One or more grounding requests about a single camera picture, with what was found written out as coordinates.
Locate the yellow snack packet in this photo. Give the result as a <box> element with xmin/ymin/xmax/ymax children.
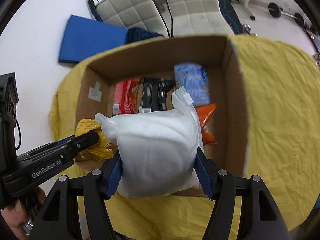
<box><xmin>75</xmin><ymin>118</ymin><xmax>115</xmax><ymax>162</ymax></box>

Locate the red snack packet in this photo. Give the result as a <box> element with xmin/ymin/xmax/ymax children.
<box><xmin>112</xmin><ymin>77</ymin><xmax>141</xmax><ymax>115</ymax></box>

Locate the white soft plastic bag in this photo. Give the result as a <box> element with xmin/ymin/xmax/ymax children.
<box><xmin>95</xmin><ymin>87</ymin><xmax>203</xmax><ymax>197</ymax></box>

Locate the orange snack packet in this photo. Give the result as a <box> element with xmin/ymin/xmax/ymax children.
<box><xmin>196</xmin><ymin>103</ymin><xmax>217</xmax><ymax>146</ymax></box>

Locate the person's left hand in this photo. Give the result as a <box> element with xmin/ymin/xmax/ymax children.
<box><xmin>1</xmin><ymin>187</ymin><xmax>47</xmax><ymax>240</ymax></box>

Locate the black snack packet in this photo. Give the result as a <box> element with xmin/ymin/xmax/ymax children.
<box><xmin>138</xmin><ymin>77</ymin><xmax>176</xmax><ymax>113</ymax></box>

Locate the cardboard box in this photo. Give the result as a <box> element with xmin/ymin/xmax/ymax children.
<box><xmin>74</xmin><ymin>35</ymin><xmax>251</xmax><ymax>197</ymax></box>

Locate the blue foam mat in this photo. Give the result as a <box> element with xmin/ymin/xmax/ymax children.
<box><xmin>58</xmin><ymin>15</ymin><xmax>128</xmax><ymax>63</ymax></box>

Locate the dark blue knitted fabric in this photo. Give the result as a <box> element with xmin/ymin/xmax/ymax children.
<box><xmin>126</xmin><ymin>28</ymin><xmax>164</xmax><ymax>44</ymax></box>

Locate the yellow tablecloth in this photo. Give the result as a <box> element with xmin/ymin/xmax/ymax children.
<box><xmin>49</xmin><ymin>35</ymin><xmax>319</xmax><ymax>230</ymax></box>

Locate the light blue tissue pack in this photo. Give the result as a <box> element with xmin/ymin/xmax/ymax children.
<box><xmin>174</xmin><ymin>62</ymin><xmax>210</xmax><ymax>107</ymax></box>

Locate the white quilted chair left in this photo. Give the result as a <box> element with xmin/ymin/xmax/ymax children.
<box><xmin>87</xmin><ymin>0</ymin><xmax>173</xmax><ymax>38</ymax></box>

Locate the white quilted chair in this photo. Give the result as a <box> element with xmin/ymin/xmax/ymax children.
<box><xmin>166</xmin><ymin>0</ymin><xmax>234</xmax><ymax>37</ymax></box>
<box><xmin>87</xmin><ymin>0</ymin><xmax>173</xmax><ymax>38</ymax></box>

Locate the white quilted chair right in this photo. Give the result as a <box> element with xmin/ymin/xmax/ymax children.
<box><xmin>166</xmin><ymin>0</ymin><xmax>234</xmax><ymax>37</ymax></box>

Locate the black blue weight bench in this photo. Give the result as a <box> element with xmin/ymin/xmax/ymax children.
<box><xmin>219</xmin><ymin>0</ymin><xmax>244</xmax><ymax>35</ymax></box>

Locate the barbell on floor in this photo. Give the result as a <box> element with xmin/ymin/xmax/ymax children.
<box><xmin>268</xmin><ymin>2</ymin><xmax>305</xmax><ymax>27</ymax></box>

